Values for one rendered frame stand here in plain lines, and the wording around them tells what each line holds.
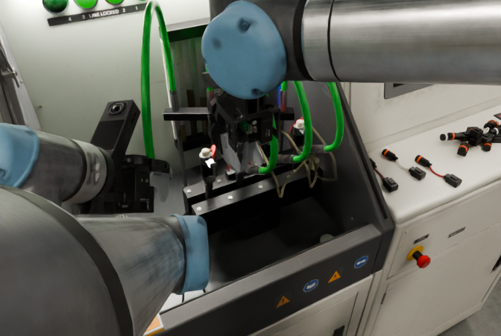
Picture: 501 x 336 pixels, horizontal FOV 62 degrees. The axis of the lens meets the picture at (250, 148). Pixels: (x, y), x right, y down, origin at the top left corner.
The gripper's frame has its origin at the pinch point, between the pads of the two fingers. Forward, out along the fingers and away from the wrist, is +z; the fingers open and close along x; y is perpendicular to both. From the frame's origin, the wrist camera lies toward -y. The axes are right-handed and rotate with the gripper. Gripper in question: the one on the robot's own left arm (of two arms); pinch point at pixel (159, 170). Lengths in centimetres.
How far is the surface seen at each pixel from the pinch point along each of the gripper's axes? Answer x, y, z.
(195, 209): -4.0, 6.3, 25.0
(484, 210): 64, 9, 63
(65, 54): -28.4, -29.0, 10.8
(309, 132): 24.0, -6.8, 14.1
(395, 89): 43, -22, 46
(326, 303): 22, 30, 41
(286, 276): 16.6, 20.7, 22.2
